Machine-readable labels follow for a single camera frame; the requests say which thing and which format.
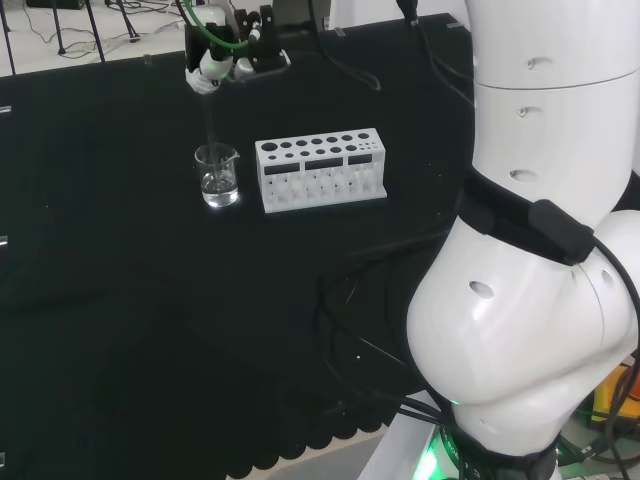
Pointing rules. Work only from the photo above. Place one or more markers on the black tripod leg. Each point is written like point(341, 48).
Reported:
point(7, 40)
point(127, 20)
point(59, 30)
point(95, 32)

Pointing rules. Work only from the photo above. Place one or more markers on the clear glass rod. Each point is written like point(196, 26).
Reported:
point(211, 130)

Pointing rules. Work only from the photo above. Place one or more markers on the yellow stop button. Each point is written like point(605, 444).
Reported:
point(607, 395)

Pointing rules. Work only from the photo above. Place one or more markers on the black scalloped bench cloth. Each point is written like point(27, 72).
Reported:
point(150, 300)

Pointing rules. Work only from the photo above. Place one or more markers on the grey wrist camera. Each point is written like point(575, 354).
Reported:
point(244, 69)

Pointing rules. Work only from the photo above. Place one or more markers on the white test tube rack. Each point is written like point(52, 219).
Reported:
point(327, 205)

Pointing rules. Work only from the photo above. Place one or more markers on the black box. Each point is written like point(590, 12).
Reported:
point(55, 3)

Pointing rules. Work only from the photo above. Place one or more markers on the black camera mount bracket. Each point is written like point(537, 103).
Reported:
point(267, 60)

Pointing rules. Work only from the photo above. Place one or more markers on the small clear glass beaker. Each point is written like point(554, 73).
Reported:
point(220, 192)

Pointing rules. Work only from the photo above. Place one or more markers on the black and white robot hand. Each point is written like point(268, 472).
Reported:
point(210, 75)

